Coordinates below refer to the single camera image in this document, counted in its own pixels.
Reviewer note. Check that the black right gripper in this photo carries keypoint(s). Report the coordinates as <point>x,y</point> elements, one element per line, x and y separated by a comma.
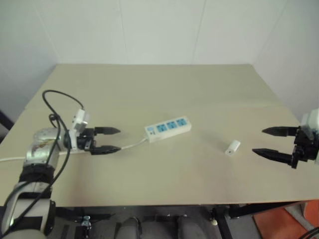
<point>305,148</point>

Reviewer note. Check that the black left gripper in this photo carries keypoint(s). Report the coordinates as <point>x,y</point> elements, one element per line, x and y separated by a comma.
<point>84,140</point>

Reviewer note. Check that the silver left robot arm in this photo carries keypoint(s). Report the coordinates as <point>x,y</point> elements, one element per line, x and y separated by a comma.
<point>41,147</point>

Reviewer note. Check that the white plug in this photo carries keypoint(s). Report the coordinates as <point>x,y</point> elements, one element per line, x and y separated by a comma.
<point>233,148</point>

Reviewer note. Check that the white power strip blue sockets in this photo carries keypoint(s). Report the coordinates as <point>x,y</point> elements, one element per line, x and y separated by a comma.
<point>167,128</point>

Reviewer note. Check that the small metal clamp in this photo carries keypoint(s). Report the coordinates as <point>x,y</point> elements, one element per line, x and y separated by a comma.
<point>86,220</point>

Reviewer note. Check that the dark grey rounded shape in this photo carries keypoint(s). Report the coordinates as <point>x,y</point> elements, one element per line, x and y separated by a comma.
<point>129,227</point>

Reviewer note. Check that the small white round knob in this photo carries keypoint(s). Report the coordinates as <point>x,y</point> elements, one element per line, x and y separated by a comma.
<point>213,222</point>

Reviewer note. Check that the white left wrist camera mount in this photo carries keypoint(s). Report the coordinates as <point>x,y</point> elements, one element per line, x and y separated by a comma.
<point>80,118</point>

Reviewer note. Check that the black table frame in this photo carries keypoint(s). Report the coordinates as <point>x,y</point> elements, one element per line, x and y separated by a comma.
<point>231,211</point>

